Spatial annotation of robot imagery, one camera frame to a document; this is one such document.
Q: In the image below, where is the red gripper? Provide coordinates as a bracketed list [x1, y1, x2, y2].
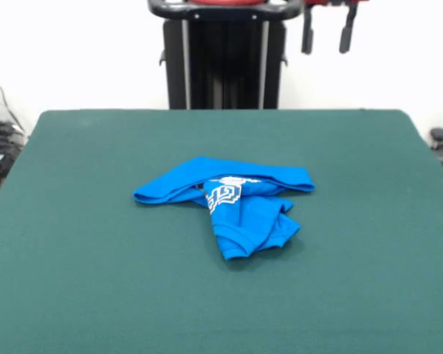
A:
[301, 0, 359, 55]

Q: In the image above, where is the dark green table cloth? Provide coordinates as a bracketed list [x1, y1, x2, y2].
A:
[0, 108, 443, 354]

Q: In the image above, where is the black cable bundle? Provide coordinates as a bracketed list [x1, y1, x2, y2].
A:
[0, 121, 27, 192]

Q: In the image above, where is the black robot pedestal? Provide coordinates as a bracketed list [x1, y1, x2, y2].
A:
[147, 0, 303, 111]

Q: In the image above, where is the thin grey cable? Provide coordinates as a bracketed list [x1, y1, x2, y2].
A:
[0, 68, 26, 133]

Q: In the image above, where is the blue shirt with white print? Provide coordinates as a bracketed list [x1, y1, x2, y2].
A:
[131, 156, 316, 262]

